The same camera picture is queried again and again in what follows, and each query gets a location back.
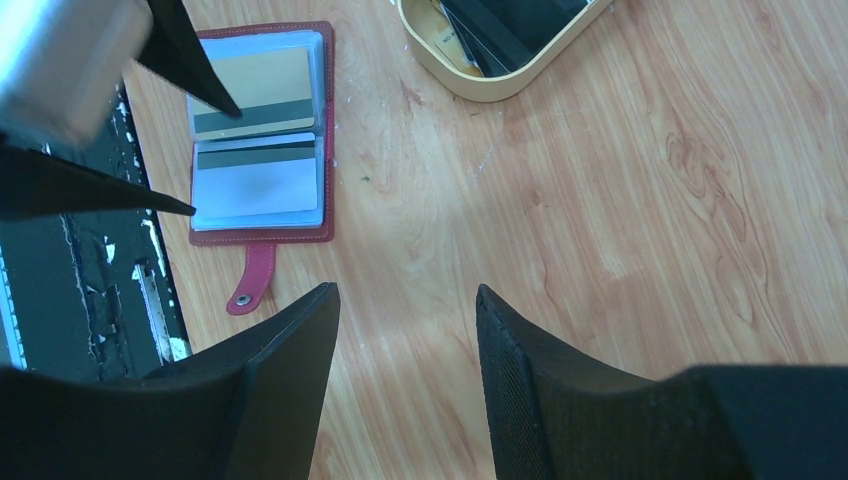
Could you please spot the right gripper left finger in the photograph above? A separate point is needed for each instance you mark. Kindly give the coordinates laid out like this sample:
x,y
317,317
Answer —
x,y
248,407

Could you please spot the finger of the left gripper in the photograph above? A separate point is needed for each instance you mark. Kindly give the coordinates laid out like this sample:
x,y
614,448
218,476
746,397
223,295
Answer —
x,y
173,51
34,184

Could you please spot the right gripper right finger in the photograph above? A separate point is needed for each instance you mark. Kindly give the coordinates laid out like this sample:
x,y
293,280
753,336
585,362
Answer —
x,y
554,412

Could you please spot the gold striped credit card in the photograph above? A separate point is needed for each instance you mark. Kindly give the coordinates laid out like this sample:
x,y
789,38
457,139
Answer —
x,y
273,90

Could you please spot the grey striped credit card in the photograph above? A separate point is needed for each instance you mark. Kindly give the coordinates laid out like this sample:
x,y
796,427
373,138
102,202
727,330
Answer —
x,y
263,182

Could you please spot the red leather card holder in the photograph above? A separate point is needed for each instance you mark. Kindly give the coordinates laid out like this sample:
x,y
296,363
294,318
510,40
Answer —
x,y
261,244

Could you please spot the yellow oval tray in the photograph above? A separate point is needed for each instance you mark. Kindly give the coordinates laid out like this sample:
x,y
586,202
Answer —
x,y
435,45

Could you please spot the black credit card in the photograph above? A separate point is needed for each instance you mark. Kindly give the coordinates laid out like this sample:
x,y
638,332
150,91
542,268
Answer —
x,y
501,36

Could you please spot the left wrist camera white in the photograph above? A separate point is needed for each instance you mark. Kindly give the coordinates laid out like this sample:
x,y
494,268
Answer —
x,y
61,62

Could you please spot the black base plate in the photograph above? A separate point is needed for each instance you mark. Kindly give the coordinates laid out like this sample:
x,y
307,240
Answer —
x,y
89,297

